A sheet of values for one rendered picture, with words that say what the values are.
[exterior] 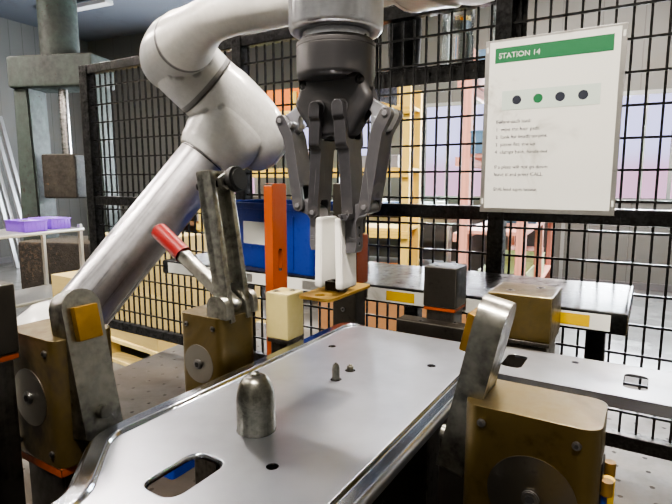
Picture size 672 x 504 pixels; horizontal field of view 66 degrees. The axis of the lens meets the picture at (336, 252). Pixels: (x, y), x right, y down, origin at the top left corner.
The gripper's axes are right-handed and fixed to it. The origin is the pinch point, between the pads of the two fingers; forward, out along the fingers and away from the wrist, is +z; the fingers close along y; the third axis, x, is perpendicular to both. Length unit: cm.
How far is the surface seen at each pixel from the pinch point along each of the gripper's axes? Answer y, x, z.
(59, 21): 496, -277, -164
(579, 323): -19.3, -32.3, 12.3
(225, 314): 12.6, 2.7, 7.6
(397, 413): -8.8, 4.0, 13.3
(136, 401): 71, -29, 43
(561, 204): -13, -54, -3
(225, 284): 13.4, 1.8, 4.4
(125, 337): 260, -162, 95
